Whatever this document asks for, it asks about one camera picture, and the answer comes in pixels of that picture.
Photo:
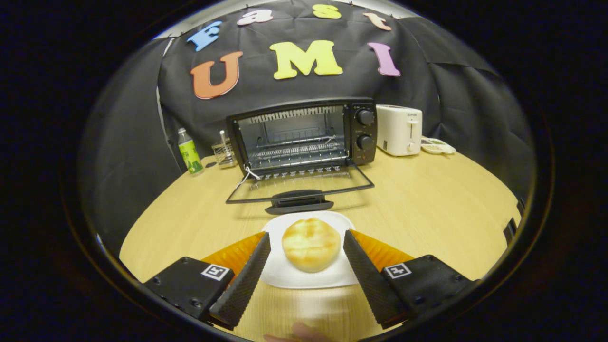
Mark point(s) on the black toaster oven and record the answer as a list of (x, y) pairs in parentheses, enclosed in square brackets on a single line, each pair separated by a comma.
[(363, 154)]

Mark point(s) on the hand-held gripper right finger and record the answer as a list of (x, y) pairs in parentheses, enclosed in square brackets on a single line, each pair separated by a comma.
[(373, 285)]

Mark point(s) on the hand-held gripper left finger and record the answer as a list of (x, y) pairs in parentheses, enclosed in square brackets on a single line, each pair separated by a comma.
[(243, 285)]

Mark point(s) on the round golden bread bun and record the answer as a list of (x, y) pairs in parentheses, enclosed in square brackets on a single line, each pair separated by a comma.
[(311, 244)]

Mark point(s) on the green label plastic bottle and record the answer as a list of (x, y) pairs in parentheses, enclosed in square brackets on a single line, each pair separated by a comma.
[(191, 156)]

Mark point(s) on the white pop-up toaster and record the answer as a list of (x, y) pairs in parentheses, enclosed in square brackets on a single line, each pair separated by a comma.
[(396, 133)]

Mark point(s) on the white square plate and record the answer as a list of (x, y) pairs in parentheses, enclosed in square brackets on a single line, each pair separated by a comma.
[(304, 280)]

